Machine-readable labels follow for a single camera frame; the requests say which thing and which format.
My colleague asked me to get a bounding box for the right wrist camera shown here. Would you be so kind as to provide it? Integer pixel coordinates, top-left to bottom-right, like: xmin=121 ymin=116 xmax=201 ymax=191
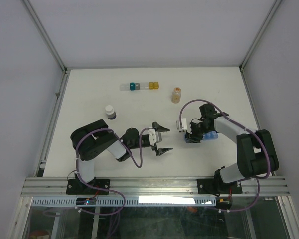
xmin=176 ymin=118 xmax=187 ymax=132

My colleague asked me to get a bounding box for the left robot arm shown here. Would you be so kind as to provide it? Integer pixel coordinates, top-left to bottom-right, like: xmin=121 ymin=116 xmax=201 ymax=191
xmin=70 ymin=119 xmax=173 ymax=194

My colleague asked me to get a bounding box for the aluminium frame post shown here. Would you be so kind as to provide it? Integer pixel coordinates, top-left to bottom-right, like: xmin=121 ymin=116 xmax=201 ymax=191
xmin=239 ymin=0 xmax=283 ymax=72
xmin=21 ymin=0 xmax=67 ymax=73

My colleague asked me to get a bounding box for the right aluminium frame post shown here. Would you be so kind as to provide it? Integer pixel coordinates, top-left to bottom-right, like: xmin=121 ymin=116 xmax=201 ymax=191
xmin=239 ymin=0 xmax=283 ymax=72

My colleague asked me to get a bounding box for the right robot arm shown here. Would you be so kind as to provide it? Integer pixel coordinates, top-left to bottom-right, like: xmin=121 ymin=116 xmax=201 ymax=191
xmin=179 ymin=103 xmax=279 ymax=196

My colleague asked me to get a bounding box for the left aluminium frame post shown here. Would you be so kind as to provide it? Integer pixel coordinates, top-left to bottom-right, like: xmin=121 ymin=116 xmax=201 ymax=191
xmin=21 ymin=0 xmax=67 ymax=73

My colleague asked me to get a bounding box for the white cap pill bottle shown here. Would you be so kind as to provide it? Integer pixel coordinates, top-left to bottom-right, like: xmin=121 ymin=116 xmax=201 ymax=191
xmin=105 ymin=105 xmax=117 ymax=120

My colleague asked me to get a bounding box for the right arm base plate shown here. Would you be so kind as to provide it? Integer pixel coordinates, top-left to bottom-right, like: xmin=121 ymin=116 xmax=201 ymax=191
xmin=197 ymin=178 xmax=242 ymax=196

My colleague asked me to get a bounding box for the grey slotted cable duct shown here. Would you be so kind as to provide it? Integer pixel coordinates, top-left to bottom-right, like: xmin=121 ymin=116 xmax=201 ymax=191
xmin=32 ymin=196 xmax=216 ymax=207

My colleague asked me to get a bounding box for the aluminium front rail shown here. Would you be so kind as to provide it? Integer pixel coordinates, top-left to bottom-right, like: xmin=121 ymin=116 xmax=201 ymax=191
xmin=21 ymin=176 xmax=290 ymax=197

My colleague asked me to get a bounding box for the amber pill bottle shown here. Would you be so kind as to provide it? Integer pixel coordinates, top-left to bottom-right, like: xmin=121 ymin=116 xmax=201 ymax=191
xmin=171 ymin=87 xmax=181 ymax=104

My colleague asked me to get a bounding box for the blue weekly pill organizer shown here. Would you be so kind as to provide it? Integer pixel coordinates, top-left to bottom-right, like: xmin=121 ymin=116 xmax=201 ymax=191
xmin=193 ymin=131 xmax=218 ymax=141

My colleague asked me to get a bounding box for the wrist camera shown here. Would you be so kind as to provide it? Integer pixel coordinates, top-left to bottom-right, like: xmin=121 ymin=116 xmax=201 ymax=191
xmin=176 ymin=118 xmax=187 ymax=132
xmin=148 ymin=128 xmax=162 ymax=146

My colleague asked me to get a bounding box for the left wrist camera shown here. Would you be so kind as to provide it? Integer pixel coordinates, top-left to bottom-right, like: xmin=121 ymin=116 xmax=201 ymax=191
xmin=148 ymin=128 xmax=162 ymax=146

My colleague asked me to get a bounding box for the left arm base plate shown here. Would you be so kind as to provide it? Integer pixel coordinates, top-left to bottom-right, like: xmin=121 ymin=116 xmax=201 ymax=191
xmin=66 ymin=178 xmax=110 ymax=195

